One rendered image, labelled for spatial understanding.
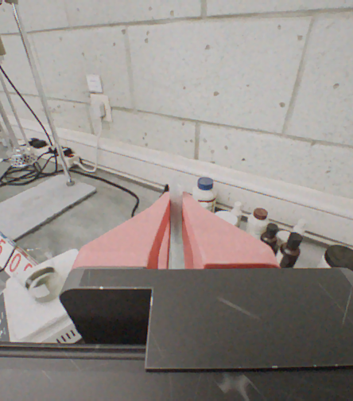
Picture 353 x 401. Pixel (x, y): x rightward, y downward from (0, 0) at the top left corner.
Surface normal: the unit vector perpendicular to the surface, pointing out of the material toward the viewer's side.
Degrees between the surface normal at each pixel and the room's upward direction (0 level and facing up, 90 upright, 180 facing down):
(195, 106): 90
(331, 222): 90
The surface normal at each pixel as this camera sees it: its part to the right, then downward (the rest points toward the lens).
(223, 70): -0.52, 0.50
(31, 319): 0.00, -0.81
